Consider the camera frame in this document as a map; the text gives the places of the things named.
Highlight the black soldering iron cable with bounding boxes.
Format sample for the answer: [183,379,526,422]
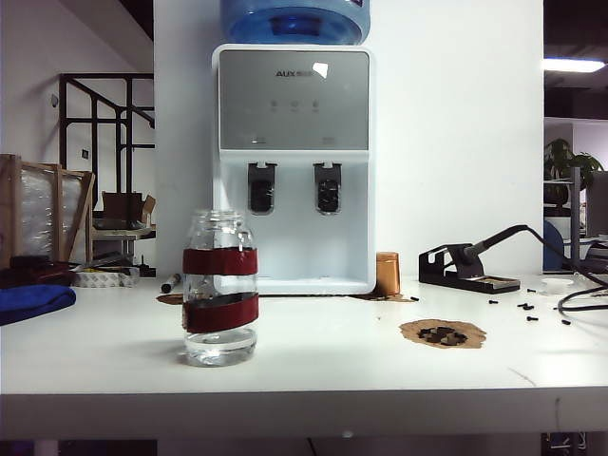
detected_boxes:
[524,225,608,315]

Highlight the black stair railing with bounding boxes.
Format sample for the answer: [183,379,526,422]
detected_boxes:
[59,73,156,191]

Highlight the blue water jug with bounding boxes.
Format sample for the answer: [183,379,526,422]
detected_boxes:
[218,0,371,47]

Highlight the black dispenser tap paddle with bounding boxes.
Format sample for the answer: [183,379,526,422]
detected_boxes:
[312,161,343,216]
[246,161,277,216]

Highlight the black soldering iron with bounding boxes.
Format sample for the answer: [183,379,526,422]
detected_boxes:
[467,224,542,260]

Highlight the white water dispenser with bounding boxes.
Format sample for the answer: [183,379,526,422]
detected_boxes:
[211,43,376,296]

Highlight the flat black box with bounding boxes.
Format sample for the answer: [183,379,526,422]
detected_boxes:
[9,255,51,271]

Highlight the copper cylinder can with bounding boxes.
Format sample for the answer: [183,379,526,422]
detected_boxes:
[375,251,401,296]

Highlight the wooden crate frame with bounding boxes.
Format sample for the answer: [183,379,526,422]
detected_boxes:
[0,153,96,270]

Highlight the blue chair back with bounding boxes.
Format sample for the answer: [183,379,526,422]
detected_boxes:
[543,220,564,273]

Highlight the glass bottle with red belts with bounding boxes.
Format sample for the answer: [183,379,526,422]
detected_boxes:
[181,208,260,368]

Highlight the red handled scissors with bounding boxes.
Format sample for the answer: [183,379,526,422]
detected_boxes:
[23,263,139,286]

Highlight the ceiling light panel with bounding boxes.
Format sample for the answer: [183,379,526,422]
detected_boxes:
[543,58,605,73]

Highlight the black soldering iron stand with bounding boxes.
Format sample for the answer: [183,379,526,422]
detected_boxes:
[418,242,522,295]

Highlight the background white side table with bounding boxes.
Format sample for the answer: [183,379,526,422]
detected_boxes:
[92,218,157,276]

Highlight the brown cardboard box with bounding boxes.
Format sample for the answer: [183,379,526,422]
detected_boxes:
[100,191,157,224]

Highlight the blue cloth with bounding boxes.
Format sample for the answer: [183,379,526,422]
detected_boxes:
[0,283,77,327]

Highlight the green potted plant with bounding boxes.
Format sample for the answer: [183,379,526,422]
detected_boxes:
[543,138,607,205]

